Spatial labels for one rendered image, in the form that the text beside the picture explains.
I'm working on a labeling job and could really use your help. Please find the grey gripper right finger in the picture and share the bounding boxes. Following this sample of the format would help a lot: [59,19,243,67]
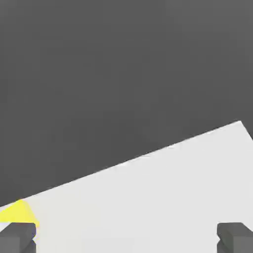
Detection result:
[216,222,253,253]

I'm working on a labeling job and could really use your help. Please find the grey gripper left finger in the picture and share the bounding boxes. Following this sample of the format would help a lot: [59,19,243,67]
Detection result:
[0,222,37,253]

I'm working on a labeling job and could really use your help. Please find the large yellow box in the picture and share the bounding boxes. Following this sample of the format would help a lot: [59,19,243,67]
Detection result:
[0,199,40,228]

